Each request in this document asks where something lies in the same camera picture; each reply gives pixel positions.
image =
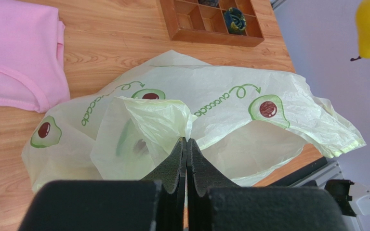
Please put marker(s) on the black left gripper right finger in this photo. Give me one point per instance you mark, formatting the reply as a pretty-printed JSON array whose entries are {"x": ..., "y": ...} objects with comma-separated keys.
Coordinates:
[{"x": 215, "y": 203}]

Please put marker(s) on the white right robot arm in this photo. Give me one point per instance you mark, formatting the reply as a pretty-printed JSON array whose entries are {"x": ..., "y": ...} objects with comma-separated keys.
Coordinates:
[{"x": 353, "y": 200}]

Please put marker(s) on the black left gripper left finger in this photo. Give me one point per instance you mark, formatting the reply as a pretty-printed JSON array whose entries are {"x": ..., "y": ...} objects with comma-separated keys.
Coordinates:
[{"x": 154, "y": 203}]

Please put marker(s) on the dark rolled sock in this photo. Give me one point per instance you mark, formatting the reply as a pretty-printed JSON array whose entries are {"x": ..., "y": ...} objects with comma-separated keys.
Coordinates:
[{"x": 212, "y": 3}]

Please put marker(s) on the aluminium frame rail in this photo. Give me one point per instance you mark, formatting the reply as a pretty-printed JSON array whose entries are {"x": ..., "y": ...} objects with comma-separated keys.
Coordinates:
[{"x": 315, "y": 174}]

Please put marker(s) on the pink folded t-shirt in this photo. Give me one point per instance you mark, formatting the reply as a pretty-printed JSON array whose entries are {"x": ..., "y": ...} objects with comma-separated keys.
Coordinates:
[{"x": 32, "y": 73}]

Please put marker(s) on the pale green avocado plastic bag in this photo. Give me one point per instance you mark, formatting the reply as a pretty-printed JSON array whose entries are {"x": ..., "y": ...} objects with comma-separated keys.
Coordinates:
[{"x": 247, "y": 122}]

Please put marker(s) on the wooden compartment tray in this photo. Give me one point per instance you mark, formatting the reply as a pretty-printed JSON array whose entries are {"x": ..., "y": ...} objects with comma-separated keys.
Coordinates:
[{"x": 189, "y": 21}]

